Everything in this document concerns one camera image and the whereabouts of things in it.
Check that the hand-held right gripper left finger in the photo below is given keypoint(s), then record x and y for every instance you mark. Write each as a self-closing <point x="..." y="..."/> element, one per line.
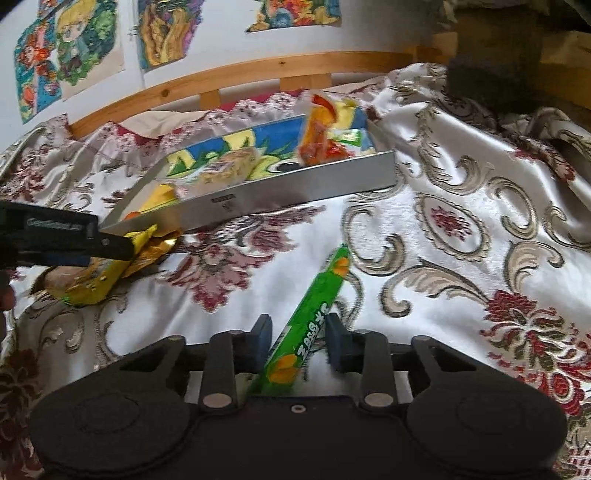
<point x="262" y="341"/>

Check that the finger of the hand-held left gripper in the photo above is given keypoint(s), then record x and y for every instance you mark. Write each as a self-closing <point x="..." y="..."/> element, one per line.
<point x="113" y="247"/>

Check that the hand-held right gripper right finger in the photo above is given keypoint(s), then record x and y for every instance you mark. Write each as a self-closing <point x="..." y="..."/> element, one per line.
<point x="336" y="346"/>

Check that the tangerine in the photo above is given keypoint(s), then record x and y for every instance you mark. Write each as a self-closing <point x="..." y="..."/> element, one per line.
<point x="134" y="215"/>

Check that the green sausage stick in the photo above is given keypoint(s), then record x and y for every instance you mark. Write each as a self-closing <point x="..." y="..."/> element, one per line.
<point x="304" y="318"/>

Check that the gold foil snack wrapper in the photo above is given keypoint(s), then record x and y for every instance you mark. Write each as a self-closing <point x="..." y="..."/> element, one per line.
<point x="154" y="254"/>

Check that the yellow snack packet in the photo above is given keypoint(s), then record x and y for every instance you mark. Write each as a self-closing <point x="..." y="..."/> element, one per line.
<point x="92" y="284"/>

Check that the clear peanut snack packet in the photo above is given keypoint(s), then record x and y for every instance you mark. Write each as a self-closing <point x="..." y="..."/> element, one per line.
<point x="235" y="168"/>

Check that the metal tray with painted bottom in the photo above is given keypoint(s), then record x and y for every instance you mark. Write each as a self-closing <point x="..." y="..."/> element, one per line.
<point x="286" y="194"/>

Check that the white and green snack packet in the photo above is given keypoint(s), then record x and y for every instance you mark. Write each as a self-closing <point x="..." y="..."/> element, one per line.
<point x="348" y="138"/>

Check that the orange snack packet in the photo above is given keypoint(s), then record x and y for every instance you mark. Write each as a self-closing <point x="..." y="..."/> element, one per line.
<point x="316" y="134"/>

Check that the cream pillow with red lace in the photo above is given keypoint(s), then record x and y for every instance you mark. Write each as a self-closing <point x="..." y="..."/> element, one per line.
<point x="147" y="124"/>

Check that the floral satin blanket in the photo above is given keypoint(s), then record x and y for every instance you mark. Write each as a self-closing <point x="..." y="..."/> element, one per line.
<point x="461" y="277"/>

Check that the dark hanging garment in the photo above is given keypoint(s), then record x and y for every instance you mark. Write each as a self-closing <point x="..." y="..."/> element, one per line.
<point x="494" y="60"/>

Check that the orange-haired figure wall poster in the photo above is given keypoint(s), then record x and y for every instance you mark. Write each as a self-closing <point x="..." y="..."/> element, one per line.
<point x="34" y="78"/>

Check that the blond child wall poster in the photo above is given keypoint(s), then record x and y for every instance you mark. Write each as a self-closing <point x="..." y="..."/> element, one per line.
<point x="87" y="50"/>

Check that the swirly seaweed wall poster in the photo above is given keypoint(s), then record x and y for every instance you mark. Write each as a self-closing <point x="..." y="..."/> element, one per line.
<point x="168" y="37"/>

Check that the yellow landscape wall poster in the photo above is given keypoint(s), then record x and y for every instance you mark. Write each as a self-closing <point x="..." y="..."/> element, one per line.
<point x="295" y="14"/>

